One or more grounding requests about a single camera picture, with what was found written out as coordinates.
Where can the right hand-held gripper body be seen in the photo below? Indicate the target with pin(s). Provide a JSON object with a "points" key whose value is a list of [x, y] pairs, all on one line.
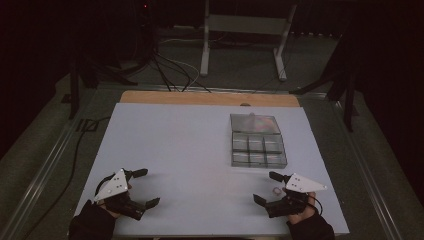
{"points": [[300, 184]]}

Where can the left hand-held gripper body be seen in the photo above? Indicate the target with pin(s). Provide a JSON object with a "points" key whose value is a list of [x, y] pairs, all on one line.
{"points": [[115, 186]]}

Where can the clear plastic compartment box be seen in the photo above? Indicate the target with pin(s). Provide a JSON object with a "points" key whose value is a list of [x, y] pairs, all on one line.
{"points": [[258, 143]]}

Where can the person's left hand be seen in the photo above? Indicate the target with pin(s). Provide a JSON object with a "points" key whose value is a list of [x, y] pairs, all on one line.
{"points": [[108, 210]]}

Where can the person's right hand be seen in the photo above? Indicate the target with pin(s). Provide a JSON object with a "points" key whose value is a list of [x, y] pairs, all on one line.
{"points": [[301, 217]]}

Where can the white table mat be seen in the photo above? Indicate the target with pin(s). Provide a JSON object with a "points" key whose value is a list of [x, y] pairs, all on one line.
{"points": [[183, 150]]}

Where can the black metal stand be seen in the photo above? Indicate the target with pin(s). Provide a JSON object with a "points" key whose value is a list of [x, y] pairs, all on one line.
{"points": [[74, 90], [348, 100]]}

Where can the white metal stand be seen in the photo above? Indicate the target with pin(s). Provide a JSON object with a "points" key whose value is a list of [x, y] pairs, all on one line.
{"points": [[245, 25]]}

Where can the metal floor rail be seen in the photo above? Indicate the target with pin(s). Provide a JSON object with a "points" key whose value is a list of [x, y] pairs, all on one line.
{"points": [[370, 173], [43, 166]]}

